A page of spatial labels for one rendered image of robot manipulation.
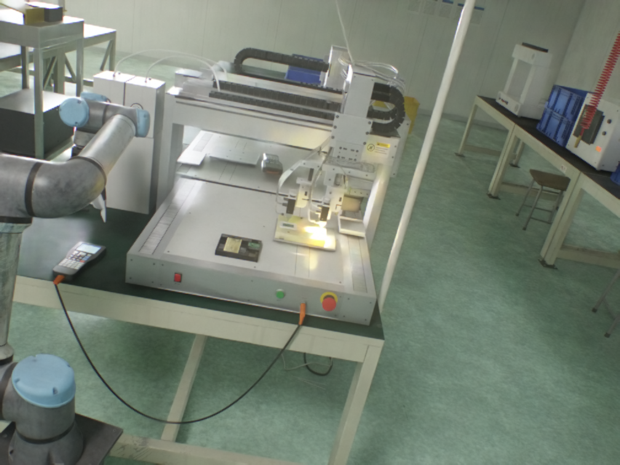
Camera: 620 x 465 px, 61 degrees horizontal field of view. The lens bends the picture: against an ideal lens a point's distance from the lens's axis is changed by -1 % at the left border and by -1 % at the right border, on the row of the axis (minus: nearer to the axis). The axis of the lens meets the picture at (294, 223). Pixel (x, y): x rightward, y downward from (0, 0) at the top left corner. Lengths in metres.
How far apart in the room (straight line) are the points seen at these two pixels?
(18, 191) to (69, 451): 0.56
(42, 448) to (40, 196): 0.52
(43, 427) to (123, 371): 1.24
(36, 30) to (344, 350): 2.90
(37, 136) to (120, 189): 2.00
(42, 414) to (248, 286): 0.63
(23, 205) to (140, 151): 0.87
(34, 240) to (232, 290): 0.67
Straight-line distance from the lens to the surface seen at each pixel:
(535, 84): 6.03
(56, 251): 1.79
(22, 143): 4.12
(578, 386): 3.24
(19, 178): 1.16
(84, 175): 1.17
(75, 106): 1.49
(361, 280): 1.62
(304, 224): 1.79
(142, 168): 1.99
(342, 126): 1.68
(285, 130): 1.79
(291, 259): 1.64
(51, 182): 1.14
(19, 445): 1.32
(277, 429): 2.29
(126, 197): 2.05
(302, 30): 8.76
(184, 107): 1.82
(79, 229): 1.92
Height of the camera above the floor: 1.63
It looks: 24 degrees down
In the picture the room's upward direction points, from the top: 11 degrees clockwise
